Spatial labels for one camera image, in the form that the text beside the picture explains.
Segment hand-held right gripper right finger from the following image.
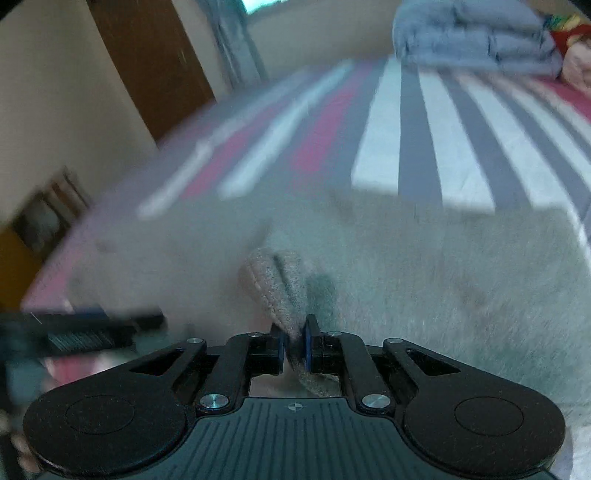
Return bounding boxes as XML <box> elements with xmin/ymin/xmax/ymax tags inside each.
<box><xmin>302</xmin><ymin>315</ymin><xmax>462</xmax><ymax>412</ymax></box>

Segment folded light blue duvet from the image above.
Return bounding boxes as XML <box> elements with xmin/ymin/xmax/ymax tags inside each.
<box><xmin>392</xmin><ymin>0</ymin><xmax>562</xmax><ymax>77</ymax></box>

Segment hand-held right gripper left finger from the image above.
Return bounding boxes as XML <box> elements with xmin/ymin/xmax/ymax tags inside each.
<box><xmin>126</xmin><ymin>325</ymin><xmax>289</xmax><ymax>414</ymax></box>

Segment brown wooden door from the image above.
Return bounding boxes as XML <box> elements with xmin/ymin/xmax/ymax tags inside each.
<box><xmin>88</xmin><ymin>0</ymin><xmax>218</xmax><ymax>142</ymax></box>

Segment wooden furniture piece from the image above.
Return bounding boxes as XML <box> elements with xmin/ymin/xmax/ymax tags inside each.
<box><xmin>0</xmin><ymin>168</ymin><xmax>93</xmax><ymax>301</ymax></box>

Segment grey pants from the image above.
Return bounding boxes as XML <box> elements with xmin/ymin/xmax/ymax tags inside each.
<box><xmin>65</xmin><ymin>185</ymin><xmax>591</xmax><ymax>480</ymax></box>

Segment colourful patterned blanket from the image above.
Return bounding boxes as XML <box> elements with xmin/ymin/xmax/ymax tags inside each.
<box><xmin>542</xmin><ymin>11</ymin><xmax>591</xmax><ymax>52</ymax></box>

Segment grey curtain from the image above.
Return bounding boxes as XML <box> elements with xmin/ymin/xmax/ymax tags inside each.
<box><xmin>196</xmin><ymin>0</ymin><xmax>271</xmax><ymax>86</ymax></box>

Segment striped pink bed sheet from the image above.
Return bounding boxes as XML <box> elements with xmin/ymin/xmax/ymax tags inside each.
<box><xmin>21</xmin><ymin>55</ymin><xmax>591</xmax><ymax>324</ymax></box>

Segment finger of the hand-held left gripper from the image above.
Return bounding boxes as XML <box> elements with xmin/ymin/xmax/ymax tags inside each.
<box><xmin>28</xmin><ymin>308</ymin><xmax>166</xmax><ymax>334</ymax></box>

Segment folded pink quilt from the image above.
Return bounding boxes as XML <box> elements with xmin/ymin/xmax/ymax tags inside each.
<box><xmin>560</xmin><ymin>41</ymin><xmax>591</xmax><ymax>89</ymax></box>

